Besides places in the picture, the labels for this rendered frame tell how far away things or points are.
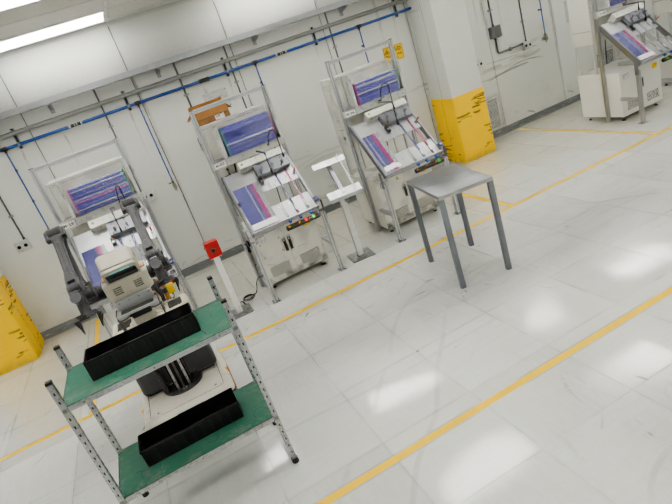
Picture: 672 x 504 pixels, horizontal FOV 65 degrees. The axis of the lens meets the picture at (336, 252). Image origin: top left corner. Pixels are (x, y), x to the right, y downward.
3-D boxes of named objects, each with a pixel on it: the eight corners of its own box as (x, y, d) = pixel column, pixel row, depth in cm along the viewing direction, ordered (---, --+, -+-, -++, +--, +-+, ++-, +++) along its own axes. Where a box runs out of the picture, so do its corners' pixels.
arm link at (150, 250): (138, 199, 314) (120, 207, 312) (135, 194, 309) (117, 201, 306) (164, 256, 297) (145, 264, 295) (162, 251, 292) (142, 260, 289)
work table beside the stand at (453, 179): (462, 289, 424) (438, 197, 395) (428, 261, 489) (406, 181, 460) (512, 268, 429) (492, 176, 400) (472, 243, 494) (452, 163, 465)
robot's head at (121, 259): (101, 268, 322) (92, 256, 309) (135, 254, 327) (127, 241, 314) (108, 287, 316) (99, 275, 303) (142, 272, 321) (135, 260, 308)
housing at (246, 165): (285, 159, 537) (285, 151, 525) (241, 177, 524) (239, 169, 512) (282, 154, 540) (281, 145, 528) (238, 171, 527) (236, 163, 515)
